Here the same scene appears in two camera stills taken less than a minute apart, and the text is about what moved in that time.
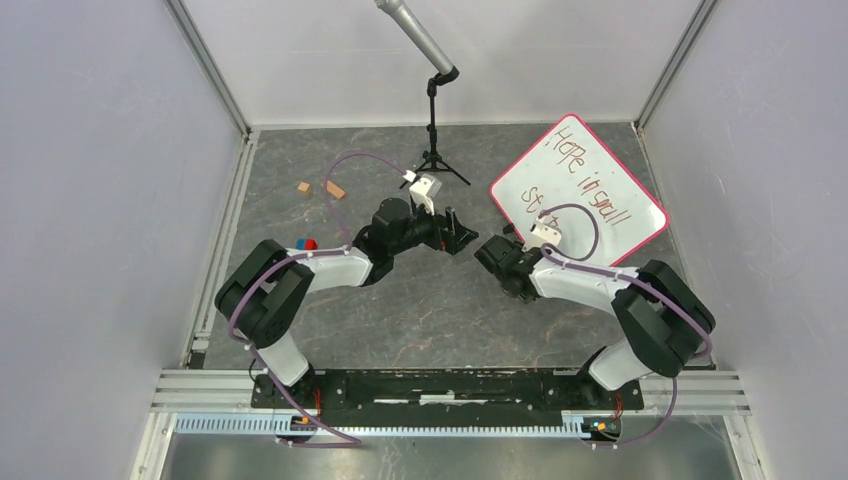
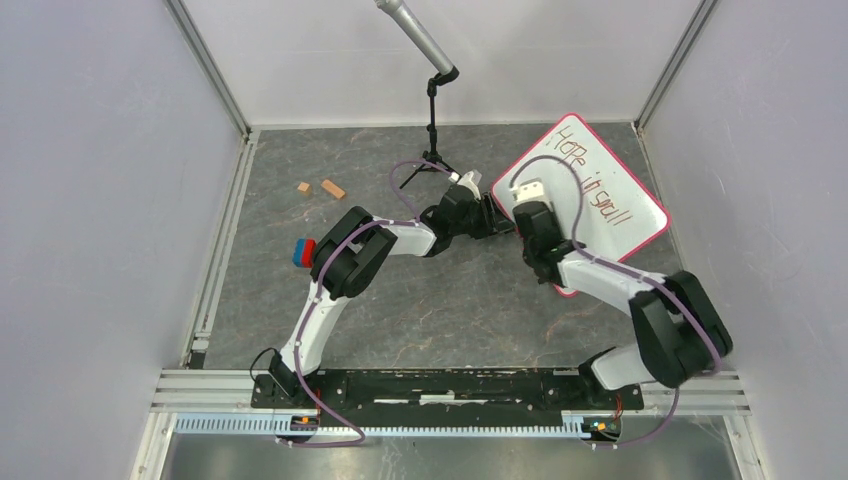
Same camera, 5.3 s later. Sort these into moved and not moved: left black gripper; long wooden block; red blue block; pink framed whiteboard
Moved: left black gripper
Not moved: long wooden block; red blue block; pink framed whiteboard
